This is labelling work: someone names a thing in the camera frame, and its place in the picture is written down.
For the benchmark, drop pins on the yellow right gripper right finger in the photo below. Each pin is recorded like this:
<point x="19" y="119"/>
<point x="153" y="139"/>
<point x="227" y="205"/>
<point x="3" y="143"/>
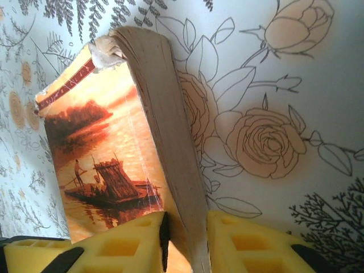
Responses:
<point x="256" y="250"/>

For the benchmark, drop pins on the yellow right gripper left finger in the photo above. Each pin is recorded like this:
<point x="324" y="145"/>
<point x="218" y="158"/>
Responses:
<point x="119" y="250"/>

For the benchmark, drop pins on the orange sunset cover paperback book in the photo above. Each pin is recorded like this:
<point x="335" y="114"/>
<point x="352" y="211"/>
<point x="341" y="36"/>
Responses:
<point x="99" y="148"/>

